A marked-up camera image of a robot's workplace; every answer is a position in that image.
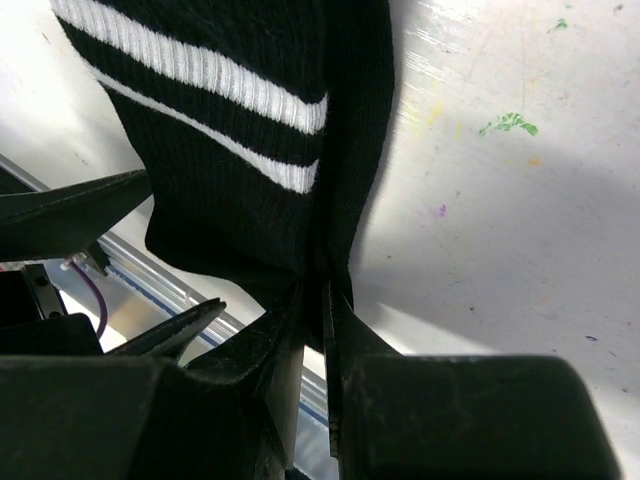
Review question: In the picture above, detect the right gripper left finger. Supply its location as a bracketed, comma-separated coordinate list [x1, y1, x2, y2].
[1, 286, 304, 479]

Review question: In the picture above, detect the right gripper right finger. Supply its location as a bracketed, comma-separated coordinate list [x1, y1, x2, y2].
[323, 284, 621, 479]

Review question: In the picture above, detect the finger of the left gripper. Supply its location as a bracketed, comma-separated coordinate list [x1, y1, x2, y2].
[107, 298, 226, 360]
[1, 170, 151, 260]

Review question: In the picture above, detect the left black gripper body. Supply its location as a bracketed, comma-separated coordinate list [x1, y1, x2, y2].
[1, 264, 103, 356]

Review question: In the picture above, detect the black white-striped sock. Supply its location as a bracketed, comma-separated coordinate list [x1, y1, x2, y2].
[51, 1, 395, 349]

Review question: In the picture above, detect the aluminium front rail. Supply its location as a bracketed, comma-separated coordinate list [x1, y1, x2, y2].
[0, 154, 341, 480]

